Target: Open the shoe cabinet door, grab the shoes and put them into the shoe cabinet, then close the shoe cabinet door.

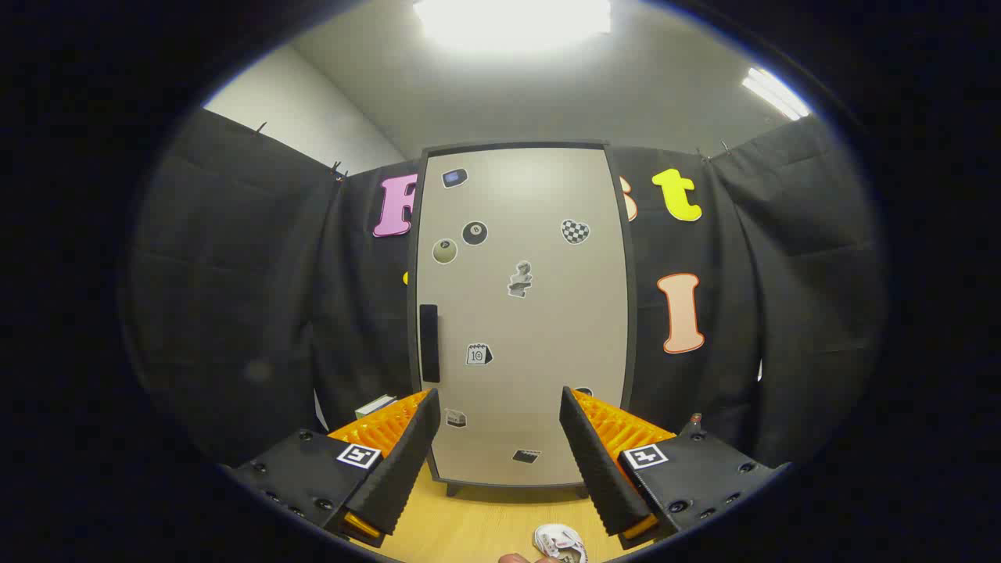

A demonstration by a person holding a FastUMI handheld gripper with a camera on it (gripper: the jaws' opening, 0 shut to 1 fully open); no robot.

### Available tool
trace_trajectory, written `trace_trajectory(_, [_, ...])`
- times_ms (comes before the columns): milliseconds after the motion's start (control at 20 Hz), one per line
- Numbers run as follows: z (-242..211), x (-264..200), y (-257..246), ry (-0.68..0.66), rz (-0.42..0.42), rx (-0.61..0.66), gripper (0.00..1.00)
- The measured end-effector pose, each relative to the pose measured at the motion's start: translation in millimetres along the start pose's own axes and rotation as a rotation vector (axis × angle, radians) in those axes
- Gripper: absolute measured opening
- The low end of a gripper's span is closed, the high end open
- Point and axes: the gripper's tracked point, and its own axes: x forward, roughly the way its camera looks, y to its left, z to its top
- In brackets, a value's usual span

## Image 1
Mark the narrow ceiling light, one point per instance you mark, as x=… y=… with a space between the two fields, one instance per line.
x=774 y=92

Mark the large ceiling light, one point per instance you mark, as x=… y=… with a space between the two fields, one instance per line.
x=512 y=19

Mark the white canvas shoe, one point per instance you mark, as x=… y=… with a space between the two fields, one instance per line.
x=557 y=539

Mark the green spine book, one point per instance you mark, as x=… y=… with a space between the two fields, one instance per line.
x=375 y=407

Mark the dark grey shoe cabinet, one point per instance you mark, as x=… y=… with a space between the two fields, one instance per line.
x=632 y=313

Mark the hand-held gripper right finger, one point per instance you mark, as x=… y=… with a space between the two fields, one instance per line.
x=602 y=469

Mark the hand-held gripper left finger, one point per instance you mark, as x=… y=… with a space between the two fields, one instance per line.
x=399 y=469

